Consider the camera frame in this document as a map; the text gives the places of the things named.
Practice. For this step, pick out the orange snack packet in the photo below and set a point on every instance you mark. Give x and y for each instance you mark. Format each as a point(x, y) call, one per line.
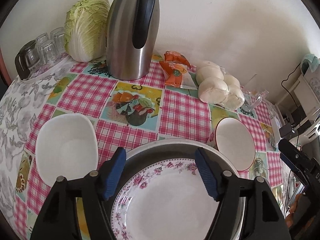
point(177, 76)
point(177, 57)

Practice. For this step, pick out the round pink floral plate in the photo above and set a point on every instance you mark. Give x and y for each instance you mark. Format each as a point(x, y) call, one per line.
point(170, 205)

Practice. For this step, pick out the grey printed card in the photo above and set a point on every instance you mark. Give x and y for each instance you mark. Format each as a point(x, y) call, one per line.
point(313, 80)

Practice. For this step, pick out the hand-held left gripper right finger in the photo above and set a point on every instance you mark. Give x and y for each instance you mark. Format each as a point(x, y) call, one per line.
point(207, 175)

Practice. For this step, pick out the napa cabbage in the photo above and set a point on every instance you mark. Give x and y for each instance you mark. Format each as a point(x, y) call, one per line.
point(85, 27)

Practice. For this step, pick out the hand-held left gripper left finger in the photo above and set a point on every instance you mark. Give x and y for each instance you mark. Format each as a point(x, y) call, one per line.
point(113, 172)

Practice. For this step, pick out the large stainless steel basin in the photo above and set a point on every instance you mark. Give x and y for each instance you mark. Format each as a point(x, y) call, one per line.
point(160, 155)

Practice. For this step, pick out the clear glass mug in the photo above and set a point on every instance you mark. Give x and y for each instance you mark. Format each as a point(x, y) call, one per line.
point(252, 95)

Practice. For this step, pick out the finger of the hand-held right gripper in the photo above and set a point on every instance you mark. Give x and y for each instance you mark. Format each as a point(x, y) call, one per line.
point(292, 156)

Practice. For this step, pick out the pink checked tablecloth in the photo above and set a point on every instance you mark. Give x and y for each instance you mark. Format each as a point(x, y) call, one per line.
point(180, 110)

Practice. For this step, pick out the white wooden shelf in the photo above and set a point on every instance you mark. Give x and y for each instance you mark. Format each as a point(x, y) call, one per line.
point(297, 92)

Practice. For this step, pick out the plain white square bowl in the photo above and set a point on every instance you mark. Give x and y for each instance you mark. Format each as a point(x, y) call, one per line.
point(65, 145)

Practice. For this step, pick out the stainless steel thermos jug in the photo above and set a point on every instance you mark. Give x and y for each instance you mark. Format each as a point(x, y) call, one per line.
point(125, 42)

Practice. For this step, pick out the teal cloth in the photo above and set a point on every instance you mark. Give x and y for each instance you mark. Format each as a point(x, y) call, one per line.
point(308, 62)

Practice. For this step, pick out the strawberry print bowl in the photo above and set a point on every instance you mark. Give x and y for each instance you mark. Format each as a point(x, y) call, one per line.
point(235, 142)

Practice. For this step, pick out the bag of white steamed buns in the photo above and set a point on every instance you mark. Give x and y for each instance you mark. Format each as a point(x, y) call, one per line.
point(217, 87)

